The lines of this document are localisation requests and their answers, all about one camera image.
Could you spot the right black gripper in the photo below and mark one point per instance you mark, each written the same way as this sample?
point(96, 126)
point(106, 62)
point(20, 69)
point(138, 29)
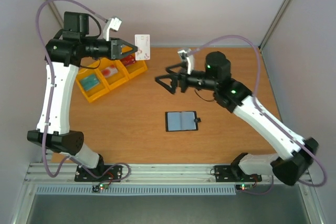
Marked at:
point(182, 83)

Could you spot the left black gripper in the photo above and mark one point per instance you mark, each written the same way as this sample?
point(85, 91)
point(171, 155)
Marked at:
point(116, 48)

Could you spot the white patterned credit card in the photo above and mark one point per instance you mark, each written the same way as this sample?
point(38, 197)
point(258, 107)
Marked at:
point(143, 44)

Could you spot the black leather card holder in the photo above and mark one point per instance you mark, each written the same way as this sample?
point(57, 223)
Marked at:
point(176, 121)

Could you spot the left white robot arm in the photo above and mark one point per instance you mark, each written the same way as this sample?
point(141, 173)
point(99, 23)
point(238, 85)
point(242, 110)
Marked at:
point(64, 53)

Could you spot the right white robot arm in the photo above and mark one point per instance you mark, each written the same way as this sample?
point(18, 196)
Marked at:
point(294, 154)

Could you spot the dark red card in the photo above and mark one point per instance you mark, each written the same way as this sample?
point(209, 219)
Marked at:
point(129, 60)

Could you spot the white red card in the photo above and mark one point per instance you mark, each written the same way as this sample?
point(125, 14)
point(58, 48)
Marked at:
point(109, 71)

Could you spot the teal card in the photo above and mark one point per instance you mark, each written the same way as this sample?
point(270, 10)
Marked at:
point(89, 82)

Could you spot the yellow bin right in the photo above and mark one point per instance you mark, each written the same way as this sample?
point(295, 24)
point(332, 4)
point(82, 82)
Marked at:
point(136, 69)

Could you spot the yellow bin middle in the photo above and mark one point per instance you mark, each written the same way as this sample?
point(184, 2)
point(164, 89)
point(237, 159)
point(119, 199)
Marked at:
point(118, 79)

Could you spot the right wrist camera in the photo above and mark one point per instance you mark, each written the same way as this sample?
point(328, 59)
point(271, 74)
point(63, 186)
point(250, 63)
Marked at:
point(186, 56)

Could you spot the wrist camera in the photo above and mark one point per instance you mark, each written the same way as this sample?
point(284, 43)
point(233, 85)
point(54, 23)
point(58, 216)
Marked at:
point(112, 24)
point(186, 56)

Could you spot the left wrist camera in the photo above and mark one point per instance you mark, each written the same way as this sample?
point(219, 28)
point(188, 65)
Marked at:
point(112, 24)

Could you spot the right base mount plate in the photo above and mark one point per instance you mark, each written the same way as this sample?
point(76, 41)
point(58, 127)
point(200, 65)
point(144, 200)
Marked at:
point(225, 173)

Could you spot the base mount plate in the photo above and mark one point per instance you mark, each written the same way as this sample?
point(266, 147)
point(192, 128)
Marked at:
point(225, 173)
point(99, 174)

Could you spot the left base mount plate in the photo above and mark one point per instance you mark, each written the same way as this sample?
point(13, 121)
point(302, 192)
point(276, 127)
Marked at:
point(99, 174)

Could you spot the grey slotted cable duct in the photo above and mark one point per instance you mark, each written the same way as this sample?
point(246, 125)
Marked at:
point(138, 190)

